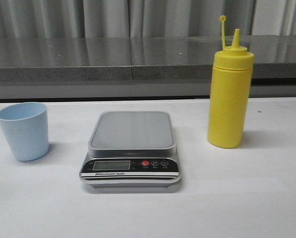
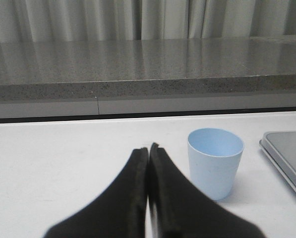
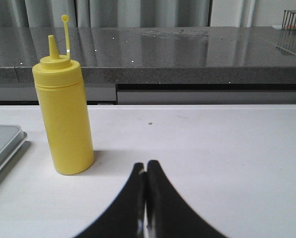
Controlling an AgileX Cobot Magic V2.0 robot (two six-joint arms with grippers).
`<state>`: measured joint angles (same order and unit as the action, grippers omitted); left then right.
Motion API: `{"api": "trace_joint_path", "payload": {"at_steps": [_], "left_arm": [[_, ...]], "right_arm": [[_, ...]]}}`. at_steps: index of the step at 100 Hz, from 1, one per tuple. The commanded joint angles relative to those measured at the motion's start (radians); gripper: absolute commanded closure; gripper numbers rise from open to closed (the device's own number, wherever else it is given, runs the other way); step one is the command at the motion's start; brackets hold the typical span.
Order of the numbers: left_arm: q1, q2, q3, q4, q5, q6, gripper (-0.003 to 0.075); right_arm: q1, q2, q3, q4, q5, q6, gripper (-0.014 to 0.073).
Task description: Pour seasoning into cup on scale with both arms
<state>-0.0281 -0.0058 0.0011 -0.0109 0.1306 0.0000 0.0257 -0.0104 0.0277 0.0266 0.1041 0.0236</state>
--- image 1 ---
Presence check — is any grey stone counter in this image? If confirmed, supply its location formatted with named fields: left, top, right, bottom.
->
left=0, top=34, right=296, bottom=100

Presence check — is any grey curtain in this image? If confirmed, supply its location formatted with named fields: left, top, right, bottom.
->
left=0, top=0, right=296, bottom=38

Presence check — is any yellow squeeze bottle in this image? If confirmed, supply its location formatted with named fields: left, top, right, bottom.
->
left=207, top=15, right=255, bottom=148

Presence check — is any light blue plastic cup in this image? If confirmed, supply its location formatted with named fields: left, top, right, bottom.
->
left=0, top=102, right=49, bottom=162

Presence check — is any silver electronic kitchen scale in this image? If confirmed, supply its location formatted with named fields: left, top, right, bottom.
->
left=79, top=111, right=182, bottom=188

